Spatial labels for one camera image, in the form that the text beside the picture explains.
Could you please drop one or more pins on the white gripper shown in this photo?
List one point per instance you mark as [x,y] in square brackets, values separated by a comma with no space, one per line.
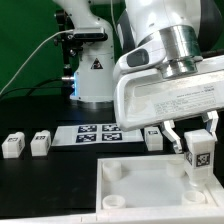
[145,98]

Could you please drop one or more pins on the white square tabletop part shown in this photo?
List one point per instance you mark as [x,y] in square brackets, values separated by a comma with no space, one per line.
[158,183]

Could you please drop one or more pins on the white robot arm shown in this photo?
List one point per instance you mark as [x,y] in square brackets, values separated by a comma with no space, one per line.
[112,28]

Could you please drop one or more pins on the white sheet with markers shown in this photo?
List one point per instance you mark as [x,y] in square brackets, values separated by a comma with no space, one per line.
[94,134]

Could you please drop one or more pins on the white L-shaped corner fence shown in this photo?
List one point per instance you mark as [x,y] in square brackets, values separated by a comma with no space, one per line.
[210,213]

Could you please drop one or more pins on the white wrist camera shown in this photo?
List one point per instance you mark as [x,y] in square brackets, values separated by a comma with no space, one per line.
[146,56]

